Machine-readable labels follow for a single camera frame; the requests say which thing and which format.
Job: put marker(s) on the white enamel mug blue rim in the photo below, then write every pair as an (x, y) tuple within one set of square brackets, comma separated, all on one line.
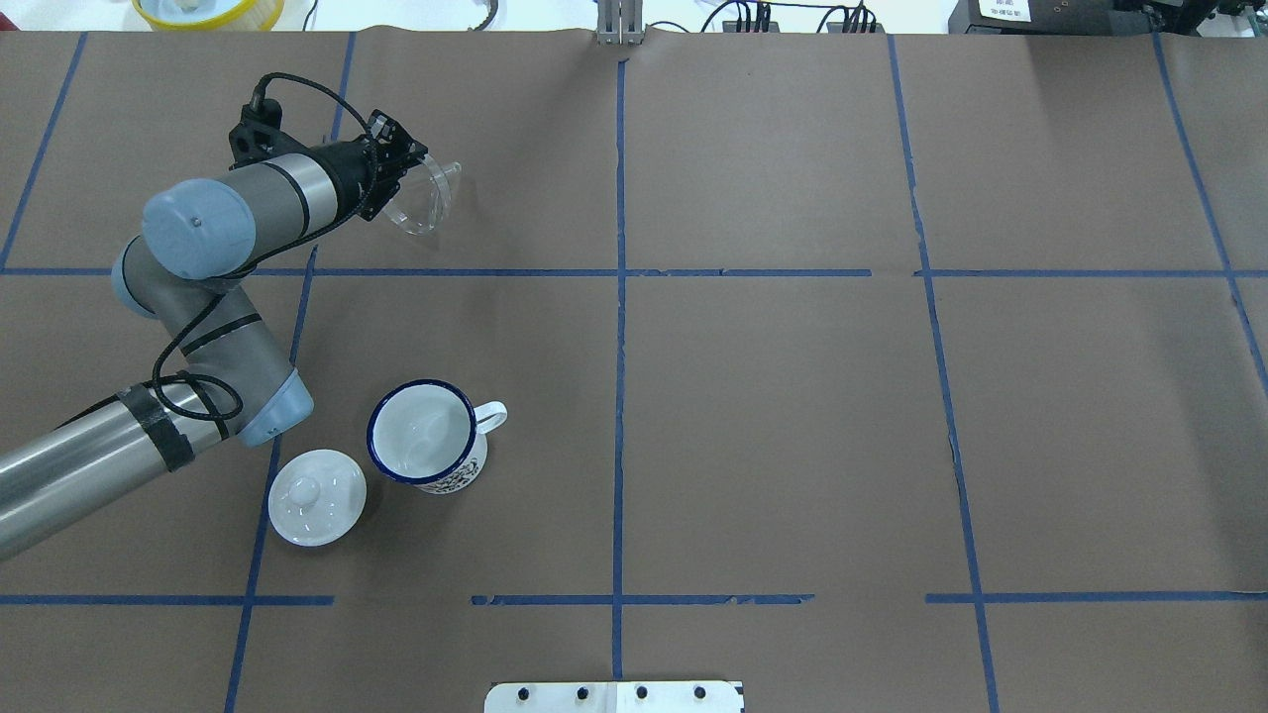
[(427, 433)]

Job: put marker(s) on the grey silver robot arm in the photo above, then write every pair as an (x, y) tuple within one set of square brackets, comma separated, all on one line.
[(222, 375)]

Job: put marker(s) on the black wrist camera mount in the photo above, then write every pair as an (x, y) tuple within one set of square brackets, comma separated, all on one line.
[(254, 137)]

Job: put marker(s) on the aluminium frame post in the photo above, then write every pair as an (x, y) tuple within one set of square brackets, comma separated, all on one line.
[(620, 22)]

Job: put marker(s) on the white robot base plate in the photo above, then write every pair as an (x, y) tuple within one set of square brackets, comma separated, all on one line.
[(617, 696)]

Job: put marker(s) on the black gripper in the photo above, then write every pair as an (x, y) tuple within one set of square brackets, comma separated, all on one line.
[(348, 171)]

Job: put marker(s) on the white ceramic lid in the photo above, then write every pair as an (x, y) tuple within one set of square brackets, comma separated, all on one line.
[(317, 498)]

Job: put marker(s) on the yellow rimmed bowl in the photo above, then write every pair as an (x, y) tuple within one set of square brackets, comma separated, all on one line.
[(210, 16)]

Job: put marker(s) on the black power strip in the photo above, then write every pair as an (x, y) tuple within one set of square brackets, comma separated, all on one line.
[(805, 17)]

